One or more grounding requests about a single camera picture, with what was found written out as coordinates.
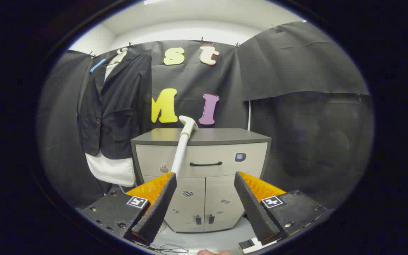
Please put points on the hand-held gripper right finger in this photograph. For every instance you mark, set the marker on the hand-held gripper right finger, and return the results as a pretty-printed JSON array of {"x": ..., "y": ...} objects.
[{"x": 253, "y": 209}]

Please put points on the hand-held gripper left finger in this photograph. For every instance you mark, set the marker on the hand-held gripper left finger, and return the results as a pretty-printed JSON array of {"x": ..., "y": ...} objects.
[{"x": 158, "y": 212}]

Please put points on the white shirt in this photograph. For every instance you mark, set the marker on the white shirt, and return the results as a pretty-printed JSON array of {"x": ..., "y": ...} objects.
[{"x": 112, "y": 171}]

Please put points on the black suit jacket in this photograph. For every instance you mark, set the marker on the black suit jacket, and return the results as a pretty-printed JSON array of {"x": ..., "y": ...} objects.
[{"x": 119, "y": 106}]

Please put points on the white clothes hanger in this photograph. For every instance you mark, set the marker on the white clothes hanger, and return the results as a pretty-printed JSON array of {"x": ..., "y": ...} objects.
[{"x": 120, "y": 55}]

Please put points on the grey cabinet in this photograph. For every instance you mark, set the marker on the grey cabinet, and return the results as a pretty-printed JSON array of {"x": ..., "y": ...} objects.
[{"x": 218, "y": 191}]

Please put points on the small dark lock panel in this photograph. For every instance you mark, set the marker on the small dark lock panel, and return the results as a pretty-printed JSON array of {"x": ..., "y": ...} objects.
[{"x": 240, "y": 157}]

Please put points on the black backdrop cloth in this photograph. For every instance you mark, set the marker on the black backdrop cloth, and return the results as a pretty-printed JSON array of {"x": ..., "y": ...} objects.
[{"x": 296, "y": 71}]

